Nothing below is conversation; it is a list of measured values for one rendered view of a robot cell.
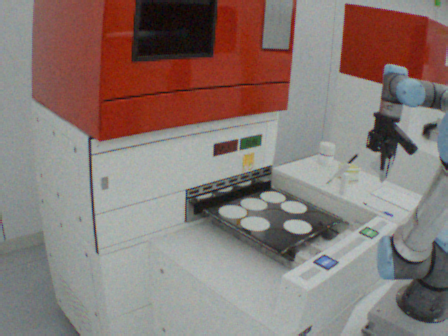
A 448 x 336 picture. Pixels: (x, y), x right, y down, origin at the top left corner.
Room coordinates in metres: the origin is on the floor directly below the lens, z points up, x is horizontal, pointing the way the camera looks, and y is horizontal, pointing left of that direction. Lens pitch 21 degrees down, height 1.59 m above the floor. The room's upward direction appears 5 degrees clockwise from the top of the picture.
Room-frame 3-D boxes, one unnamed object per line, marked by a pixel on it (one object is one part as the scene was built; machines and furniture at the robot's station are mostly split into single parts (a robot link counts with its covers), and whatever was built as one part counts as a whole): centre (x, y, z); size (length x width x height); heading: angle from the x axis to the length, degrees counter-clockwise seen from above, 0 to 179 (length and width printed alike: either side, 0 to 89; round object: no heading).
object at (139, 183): (1.37, 0.10, 1.02); 0.82 x 0.03 x 0.40; 134
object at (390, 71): (1.13, -0.48, 1.46); 0.09 x 0.08 x 0.11; 0
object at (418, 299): (0.82, -0.62, 0.95); 0.15 x 0.15 x 0.10
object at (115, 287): (1.62, 0.33, 0.41); 0.82 x 0.71 x 0.82; 134
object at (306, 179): (1.54, -0.54, 0.89); 0.62 x 0.35 x 0.14; 44
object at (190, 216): (1.48, -0.04, 0.89); 0.44 x 0.02 x 0.10; 134
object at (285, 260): (1.22, -0.15, 0.84); 0.50 x 0.02 x 0.03; 44
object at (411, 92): (1.03, -0.50, 1.45); 0.11 x 0.11 x 0.08; 0
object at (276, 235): (1.34, -0.20, 0.90); 0.34 x 0.34 x 0.01; 44
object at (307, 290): (1.04, -0.40, 0.89); 0.55 x 0.09 x 0.14; 134
